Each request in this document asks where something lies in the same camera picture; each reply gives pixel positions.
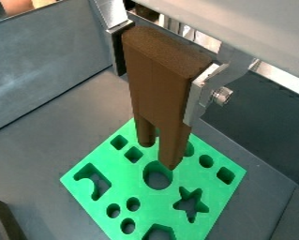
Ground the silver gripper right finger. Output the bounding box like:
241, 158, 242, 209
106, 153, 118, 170
183, 43, 254, 127

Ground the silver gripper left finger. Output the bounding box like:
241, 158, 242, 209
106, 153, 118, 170
90, 0, 135, 76

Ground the brown square-circle peg object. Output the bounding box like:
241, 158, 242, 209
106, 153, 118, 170
122, 26, 212, 170

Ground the black object at corner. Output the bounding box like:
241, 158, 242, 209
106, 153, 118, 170
0, 201, 29, 240

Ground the green shape sorter board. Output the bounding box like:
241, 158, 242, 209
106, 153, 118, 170
61, 121, 246, 240

